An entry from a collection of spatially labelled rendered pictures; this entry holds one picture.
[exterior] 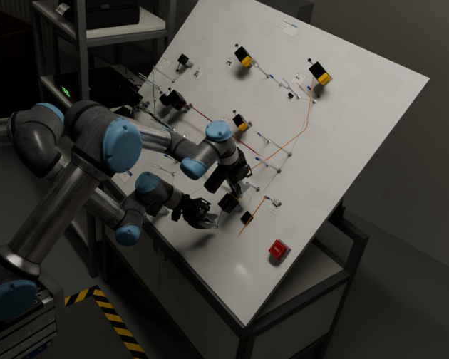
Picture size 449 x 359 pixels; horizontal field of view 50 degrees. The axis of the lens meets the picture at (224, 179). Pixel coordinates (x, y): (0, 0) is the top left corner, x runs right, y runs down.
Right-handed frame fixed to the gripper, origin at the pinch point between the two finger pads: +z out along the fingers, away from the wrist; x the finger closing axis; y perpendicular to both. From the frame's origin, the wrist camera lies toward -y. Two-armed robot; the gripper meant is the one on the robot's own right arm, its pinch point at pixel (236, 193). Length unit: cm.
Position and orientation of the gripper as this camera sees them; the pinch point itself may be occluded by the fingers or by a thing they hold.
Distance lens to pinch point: 176.2
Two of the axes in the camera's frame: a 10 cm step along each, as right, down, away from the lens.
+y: 8.1, -5.6, 1.6
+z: 2.4, 5.6, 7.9
